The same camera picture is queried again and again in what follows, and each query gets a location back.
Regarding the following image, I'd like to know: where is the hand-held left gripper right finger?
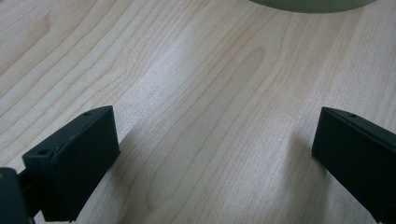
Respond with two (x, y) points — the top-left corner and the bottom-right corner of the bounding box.
(311, 106), (396, 224)

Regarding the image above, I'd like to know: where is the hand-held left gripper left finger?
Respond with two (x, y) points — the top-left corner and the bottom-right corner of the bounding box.
(21, 105), (121, 223)

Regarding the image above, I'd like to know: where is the green ribbed trash bin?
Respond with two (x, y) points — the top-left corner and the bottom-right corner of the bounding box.
(248, 0), (378, 14)

